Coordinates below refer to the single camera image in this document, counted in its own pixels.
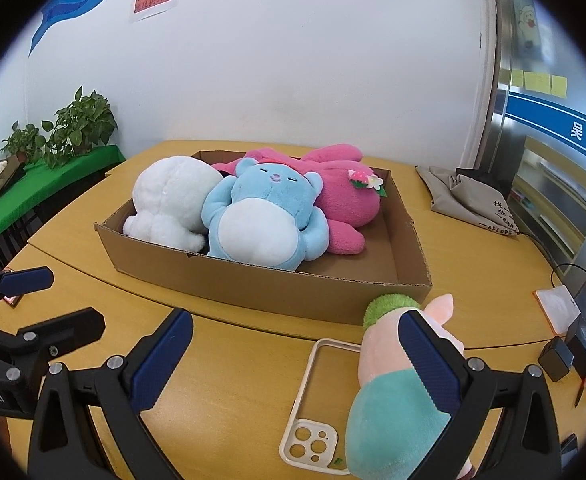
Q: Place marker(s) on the blue door banner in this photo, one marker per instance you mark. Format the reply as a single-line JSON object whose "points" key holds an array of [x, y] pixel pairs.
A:
{"points": [[558, 120]]}

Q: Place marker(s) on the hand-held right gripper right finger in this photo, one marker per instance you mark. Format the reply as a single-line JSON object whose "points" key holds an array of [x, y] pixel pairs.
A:
{"points": [[429, 366]]}

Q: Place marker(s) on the pink rabbit plush toy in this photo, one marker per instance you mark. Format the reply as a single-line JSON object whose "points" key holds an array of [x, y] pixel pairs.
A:
{"points": [[343, 200]]}

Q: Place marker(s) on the brown cardboard box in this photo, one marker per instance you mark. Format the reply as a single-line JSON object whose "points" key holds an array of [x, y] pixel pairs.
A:
{"points": [[253, 287]]}

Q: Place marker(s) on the white pad on table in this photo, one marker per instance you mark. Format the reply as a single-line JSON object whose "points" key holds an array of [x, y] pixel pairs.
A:
{"points": [[555, 307]]}

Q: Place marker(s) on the pink pig plush green hat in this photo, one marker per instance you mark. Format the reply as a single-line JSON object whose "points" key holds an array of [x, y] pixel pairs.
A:
{"points": [[388, 410]]}

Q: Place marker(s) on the small green potted plant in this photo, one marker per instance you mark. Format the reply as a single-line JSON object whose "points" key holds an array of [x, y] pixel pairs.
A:
{"points": [[23, 140]]}

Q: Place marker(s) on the green table cloth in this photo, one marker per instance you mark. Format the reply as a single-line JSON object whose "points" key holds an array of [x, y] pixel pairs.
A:
{"points": [[48, 180]]}

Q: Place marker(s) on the yellow sticky note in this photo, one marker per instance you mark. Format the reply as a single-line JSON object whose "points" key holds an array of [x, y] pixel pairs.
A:
{"points": [[536, 81], [558, 86], [517, 78]]}

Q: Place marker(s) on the sheep picture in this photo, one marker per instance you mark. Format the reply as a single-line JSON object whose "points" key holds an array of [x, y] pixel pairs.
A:
{"points": [[527, 22]]}

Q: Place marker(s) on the blue wall decal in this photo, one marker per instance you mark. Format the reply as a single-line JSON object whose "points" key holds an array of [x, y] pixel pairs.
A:
{"points": [[65, 7]]}

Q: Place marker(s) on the large green potted plant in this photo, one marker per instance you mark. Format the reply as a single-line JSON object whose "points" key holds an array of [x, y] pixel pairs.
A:
{"points": [[80, 120]]}

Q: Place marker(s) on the blue bear plush toy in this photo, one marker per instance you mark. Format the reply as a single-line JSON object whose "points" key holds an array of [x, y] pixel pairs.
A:
{"points": [[258, 220]]}

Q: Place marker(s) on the black power adapter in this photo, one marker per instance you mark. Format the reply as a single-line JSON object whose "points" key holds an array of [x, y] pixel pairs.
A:
{"points": [[555, 359]]}

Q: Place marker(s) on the black phone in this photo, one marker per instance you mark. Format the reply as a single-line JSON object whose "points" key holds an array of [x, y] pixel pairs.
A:
{"points": [[569, 447]]}

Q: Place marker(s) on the red wall sign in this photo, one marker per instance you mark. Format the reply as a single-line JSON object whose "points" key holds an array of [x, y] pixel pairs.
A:
{"points": [[154, 1]]}

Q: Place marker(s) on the beige phone case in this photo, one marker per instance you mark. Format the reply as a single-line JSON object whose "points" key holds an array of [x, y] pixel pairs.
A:
{"points": [[307, 395]]}

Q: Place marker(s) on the white plush toy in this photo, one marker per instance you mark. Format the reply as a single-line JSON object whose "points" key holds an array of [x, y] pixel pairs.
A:
{"points": [[168, 195]]}

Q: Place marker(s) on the grey cloth bag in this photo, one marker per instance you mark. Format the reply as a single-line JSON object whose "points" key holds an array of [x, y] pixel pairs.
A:
{"points": [[465, 195]]}

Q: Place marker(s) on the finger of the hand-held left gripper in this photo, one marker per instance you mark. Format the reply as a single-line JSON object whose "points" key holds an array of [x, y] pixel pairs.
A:
{"points": [[25, 281], [75, 324]]}

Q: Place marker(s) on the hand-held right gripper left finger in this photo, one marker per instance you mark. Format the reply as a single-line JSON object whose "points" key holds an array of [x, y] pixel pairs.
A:
{"points": [[162, 357]]}

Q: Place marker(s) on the black device box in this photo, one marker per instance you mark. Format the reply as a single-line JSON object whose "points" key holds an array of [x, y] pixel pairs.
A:
{"points": [[585, 345]]}

